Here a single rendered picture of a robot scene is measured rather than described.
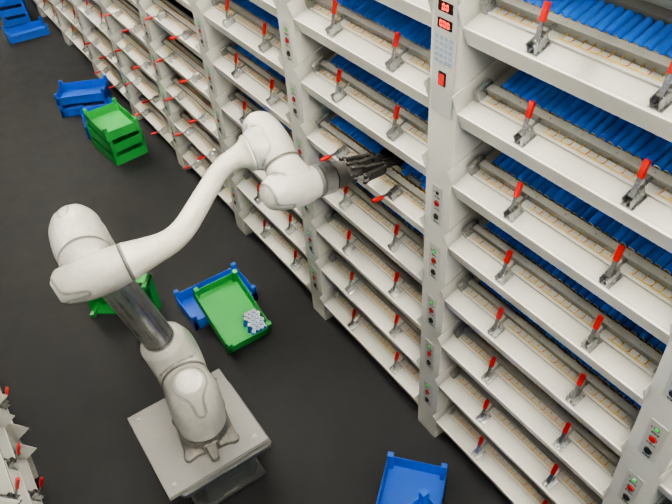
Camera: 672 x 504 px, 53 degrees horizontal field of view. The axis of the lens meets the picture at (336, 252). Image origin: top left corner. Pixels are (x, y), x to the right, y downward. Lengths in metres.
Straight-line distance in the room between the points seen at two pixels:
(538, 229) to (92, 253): 1.05
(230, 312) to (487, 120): 1.65
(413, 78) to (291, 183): 0.40
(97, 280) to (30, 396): 1.29
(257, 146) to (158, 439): 1.04
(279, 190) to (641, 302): 0.88
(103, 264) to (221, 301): 1.24
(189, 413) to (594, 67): 1.45
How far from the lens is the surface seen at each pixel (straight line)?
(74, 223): 1.82
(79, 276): 1.70
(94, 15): 4.61
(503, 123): 1.50
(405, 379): 2.48
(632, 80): 1.27
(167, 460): 2.28
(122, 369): 2.86
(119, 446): 2.64
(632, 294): 1.44
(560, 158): 1.41
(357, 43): 1.86
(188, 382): 2.08
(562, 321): 1.63
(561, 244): 1.51
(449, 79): 1.53
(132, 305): 2.01
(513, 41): 1.39
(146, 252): 1.71
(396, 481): 2.39
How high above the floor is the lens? 2.09
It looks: 42 degrees down
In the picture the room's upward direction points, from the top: 5 degrees counter-clockwise
